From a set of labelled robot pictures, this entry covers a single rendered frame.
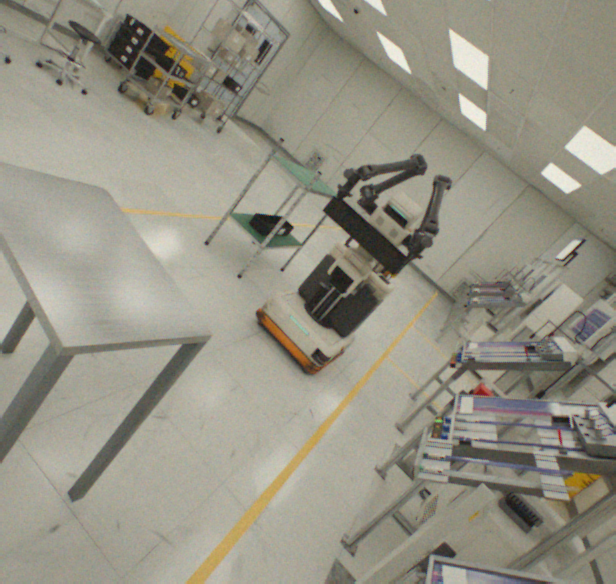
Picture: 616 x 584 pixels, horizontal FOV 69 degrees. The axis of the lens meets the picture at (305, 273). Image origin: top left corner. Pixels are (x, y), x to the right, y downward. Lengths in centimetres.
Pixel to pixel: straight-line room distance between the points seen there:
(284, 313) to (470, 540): 175
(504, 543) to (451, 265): 887
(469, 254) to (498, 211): 111
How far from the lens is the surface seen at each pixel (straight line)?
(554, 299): 684
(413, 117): 1131
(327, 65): 1221
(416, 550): 211
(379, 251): 262
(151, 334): 119
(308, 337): 318
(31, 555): 174
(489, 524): 238
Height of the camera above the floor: 147
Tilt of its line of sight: 17 degrees down
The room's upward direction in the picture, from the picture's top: 40 degrees clockwise
